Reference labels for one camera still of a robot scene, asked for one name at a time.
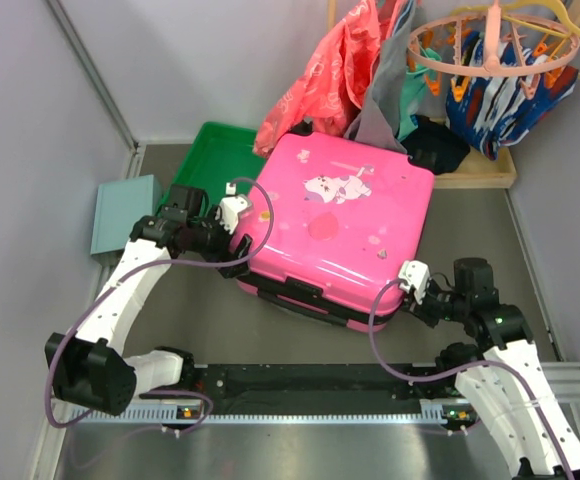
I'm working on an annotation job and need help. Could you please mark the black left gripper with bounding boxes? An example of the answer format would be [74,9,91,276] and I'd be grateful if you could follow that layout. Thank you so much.
[188,203,252,276]

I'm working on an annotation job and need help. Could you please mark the pink hard-shell suitcase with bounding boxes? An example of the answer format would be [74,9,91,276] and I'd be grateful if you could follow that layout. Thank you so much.
[233,133,435,332]

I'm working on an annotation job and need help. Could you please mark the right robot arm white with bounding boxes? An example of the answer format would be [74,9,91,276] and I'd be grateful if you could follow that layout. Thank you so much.
[398,258,580,479]

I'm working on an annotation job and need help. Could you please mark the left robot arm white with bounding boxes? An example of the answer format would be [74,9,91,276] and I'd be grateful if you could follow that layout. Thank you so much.
[44,183,253,416]

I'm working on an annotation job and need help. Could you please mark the green plastic tray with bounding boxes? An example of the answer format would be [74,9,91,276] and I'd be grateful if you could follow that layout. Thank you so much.
[158,122,265,212]

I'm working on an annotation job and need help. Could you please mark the light blue metal box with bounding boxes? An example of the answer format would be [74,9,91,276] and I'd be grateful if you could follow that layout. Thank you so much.
[90,175,163,267]

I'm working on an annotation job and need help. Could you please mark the dark navy folded garment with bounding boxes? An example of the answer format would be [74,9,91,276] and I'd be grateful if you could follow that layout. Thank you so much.
[401,115,471,175]

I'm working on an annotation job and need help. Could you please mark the coral pink patterned garment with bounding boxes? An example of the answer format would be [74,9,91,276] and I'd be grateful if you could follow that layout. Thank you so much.
[253,1,408,158]

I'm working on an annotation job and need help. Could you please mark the grey hanging garment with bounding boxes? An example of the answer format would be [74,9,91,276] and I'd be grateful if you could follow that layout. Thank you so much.
[344,1,417,153]

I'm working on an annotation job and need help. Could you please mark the blue white patterned garment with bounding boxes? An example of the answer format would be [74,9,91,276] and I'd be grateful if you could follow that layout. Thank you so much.
[443,29,580,162]

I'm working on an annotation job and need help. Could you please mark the teal green garment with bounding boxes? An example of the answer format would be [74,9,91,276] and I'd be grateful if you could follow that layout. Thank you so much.
[396,65,429,142]

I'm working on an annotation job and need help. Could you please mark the pink round clip hanger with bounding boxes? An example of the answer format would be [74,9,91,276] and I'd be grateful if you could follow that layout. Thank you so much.
[407,1,580,100]

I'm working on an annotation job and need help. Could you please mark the yellow clothes hanger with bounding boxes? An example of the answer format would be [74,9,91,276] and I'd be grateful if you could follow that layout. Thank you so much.
[444,0,580,90]

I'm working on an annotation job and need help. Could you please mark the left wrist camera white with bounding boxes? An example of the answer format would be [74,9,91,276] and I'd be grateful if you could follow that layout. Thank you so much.
[215,182,253,235]

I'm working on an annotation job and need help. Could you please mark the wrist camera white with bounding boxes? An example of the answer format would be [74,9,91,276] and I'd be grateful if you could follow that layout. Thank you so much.
[215,182,253,235]
[398,260,430,305]

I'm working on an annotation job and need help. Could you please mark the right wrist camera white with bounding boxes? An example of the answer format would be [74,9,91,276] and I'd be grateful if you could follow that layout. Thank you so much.
[398,260,430,305]

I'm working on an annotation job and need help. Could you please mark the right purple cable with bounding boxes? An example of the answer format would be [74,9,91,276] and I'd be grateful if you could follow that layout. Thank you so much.
[367,279,579,480]

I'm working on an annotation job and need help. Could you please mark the purple cable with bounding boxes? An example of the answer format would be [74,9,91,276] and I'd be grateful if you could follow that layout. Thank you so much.
[367,279,579,480]
[43,177,275,441]

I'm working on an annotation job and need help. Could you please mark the slotted grey cable duct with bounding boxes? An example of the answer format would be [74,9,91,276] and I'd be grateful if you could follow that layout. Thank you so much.
[66,399,478,429]

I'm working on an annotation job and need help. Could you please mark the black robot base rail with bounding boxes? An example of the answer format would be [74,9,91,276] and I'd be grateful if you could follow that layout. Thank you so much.
[186,364,460,413]

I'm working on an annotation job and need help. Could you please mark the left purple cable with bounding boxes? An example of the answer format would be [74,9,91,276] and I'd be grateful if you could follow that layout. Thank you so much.
[43,177,275,441]

